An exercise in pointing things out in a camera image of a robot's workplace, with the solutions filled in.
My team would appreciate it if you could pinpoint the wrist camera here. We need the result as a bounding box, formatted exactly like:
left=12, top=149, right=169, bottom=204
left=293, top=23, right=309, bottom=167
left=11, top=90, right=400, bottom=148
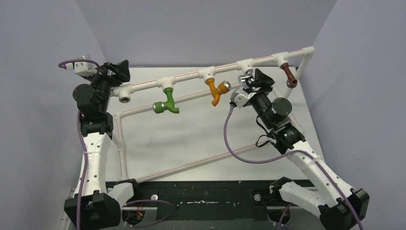
left=230, top=88, right=256, bottom=108
left=59, top=55, right=100, bottom=78

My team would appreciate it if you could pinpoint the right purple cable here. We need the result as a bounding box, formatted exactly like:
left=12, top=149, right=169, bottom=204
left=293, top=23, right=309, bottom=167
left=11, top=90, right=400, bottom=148
left=223, top=105, right=365, bottom=230

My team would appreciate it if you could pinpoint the white PVC pipe frame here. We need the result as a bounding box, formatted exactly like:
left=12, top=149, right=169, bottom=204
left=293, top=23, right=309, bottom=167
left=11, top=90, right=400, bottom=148
left=111, top=46, right=315, bottom=180

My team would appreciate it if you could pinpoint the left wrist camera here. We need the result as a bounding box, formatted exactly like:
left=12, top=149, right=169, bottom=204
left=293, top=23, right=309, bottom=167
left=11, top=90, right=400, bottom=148
left=59, top=55, right=100, bottom=78

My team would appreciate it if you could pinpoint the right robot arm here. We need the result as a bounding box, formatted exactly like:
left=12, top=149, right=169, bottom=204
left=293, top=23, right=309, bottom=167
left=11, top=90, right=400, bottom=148
left=237, top=69, right=370, bottom=230

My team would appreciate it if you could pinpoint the purple cable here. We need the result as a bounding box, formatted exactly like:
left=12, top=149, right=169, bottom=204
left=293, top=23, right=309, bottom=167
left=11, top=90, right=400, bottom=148
left=57, top=59, right=106, bottom=230
left=223, top=105, right=365, bottom=230

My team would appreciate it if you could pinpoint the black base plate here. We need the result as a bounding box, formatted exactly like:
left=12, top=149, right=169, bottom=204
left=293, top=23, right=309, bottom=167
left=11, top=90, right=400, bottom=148
left=101, top=179, right=334, bottom=223

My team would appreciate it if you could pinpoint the brown plastic faucet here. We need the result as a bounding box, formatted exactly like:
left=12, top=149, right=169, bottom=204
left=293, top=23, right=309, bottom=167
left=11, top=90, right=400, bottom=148
left=280, top=63, right=298, bottom=89

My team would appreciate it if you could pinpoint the orange plastic faucet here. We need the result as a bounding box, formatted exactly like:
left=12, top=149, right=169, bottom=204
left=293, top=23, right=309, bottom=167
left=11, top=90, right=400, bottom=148
left=205, top=78, right=231, bottom=106

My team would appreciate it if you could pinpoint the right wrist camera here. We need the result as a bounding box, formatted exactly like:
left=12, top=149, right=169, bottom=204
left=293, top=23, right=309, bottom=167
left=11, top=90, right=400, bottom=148
left=230, top=88, right=256, bottom=108

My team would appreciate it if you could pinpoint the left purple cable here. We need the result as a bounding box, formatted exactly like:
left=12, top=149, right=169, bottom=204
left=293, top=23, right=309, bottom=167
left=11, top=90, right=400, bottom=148
left=57, top=59, right=106, bottom=230

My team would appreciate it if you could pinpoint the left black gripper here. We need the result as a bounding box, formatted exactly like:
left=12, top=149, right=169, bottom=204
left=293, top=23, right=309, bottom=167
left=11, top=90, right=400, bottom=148
left=86, top=63, right=130, bottom=112

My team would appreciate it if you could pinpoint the green plastic faucet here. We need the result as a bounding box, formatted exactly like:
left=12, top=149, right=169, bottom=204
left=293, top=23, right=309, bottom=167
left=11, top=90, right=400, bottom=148
left=153, top=88, right=180, bottom=114

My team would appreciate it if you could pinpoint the chrome metal faucet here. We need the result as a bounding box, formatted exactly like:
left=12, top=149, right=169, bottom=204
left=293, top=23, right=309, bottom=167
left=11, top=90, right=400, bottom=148
left=238, top=74, right=255, bottom=89

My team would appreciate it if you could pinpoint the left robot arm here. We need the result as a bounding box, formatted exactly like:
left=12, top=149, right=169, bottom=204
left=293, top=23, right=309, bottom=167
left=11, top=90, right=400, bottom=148
left=58, top=58, right=142, bottom=230

